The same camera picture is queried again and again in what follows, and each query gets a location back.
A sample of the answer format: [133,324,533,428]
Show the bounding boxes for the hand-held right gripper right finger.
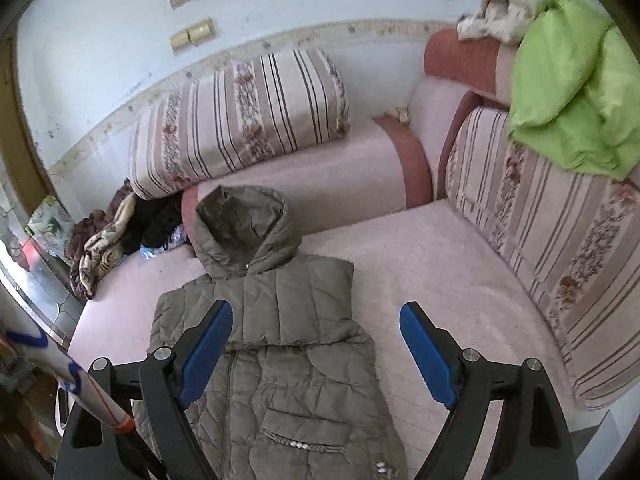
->
[398,301,581,480]

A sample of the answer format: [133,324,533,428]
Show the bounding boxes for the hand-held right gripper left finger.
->
[52,300,234,480]

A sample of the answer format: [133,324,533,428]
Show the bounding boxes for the grey-green quilted blanket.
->
[132,185,408,480]

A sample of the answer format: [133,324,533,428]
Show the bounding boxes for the black clothes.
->
[122,195,188,256]

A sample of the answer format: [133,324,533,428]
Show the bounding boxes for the glass door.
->
[0,160,81,341]

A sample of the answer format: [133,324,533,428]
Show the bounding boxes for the bed with pink sheet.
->
[65,27,640,431]

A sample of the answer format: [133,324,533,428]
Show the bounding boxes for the bluish plastic bag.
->
[140,227,191,261]

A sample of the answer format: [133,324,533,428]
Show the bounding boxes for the brown beige patterned blanket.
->
[67,185,138,301]

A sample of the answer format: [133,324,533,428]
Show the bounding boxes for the wide striped floral cushion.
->
[442,105,640,411]

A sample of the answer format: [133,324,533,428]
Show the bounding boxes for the long striped floral cushion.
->
[127,47,351,201]

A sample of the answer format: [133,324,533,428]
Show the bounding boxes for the green cloth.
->
[507,0,640,181]

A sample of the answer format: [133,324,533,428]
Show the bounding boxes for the white fluffy cloth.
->
[456,0,551,45]

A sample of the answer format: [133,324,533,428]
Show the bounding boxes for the wooden door frame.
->
[0,25,56,203]

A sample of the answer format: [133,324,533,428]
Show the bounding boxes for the beige wall switch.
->
[169,17,217,54]

